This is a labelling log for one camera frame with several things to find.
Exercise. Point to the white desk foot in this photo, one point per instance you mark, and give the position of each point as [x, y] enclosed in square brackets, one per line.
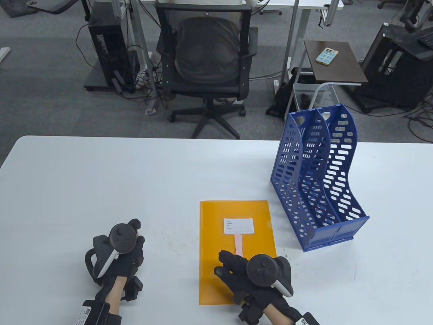
[3, 54]

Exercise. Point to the black mesh office chair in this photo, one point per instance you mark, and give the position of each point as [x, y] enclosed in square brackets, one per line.
[209, 89]

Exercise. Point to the blue plastic file rack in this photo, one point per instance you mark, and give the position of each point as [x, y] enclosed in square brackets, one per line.
[324, 237]

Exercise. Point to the brown side table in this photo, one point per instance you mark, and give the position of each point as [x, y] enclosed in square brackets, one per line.
[335, 71]

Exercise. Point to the person's right hand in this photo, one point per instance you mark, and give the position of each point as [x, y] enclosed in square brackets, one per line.
[236, 274]

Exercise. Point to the white paper label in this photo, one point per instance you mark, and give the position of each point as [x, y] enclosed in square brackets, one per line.
[238, 226]

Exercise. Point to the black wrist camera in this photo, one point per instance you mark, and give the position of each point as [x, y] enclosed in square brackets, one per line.
[94, 313]
[306, 320]

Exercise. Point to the person's right forearm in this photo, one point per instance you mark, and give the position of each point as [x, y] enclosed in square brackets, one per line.
[280, 313]

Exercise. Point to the dark keyboard tray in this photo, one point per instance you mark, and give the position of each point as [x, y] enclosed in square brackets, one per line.
[50, 6]

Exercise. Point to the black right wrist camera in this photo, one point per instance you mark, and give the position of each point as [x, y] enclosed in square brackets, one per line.
[306, 320]

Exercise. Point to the orange L-shaped folder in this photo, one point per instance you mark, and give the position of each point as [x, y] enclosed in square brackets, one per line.
[216, 230]

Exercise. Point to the translucent white storage bin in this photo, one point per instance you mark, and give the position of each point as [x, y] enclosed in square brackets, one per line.
[324, 98]

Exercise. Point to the grey metal desk frame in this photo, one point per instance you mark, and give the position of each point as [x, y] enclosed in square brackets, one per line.
[151, 107]

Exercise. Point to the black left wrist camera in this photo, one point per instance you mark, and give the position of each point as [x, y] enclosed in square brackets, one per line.
[94, 313]

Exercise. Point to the black equipment cart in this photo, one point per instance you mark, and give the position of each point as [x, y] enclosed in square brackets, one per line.
[399, 78]

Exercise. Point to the pink sticky note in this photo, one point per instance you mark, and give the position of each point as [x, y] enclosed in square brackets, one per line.
[238, 243]

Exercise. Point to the white background desk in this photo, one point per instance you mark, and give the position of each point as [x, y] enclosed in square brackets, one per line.
[294, 44]

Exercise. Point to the person's left forearm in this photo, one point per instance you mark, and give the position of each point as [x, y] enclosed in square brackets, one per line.
[113, 294]

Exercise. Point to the black right hand controller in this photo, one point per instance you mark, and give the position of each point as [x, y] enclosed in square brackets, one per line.
[262, 269]

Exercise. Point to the black bag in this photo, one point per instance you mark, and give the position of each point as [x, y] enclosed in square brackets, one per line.
[282, 98]

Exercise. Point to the person's left hand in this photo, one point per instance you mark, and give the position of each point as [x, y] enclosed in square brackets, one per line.
[130, 260]

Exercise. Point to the black computer tower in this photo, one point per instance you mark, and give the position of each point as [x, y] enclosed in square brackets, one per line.
[108, 50]

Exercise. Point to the light remote control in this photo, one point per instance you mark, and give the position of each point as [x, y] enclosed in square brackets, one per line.
[327, 56]

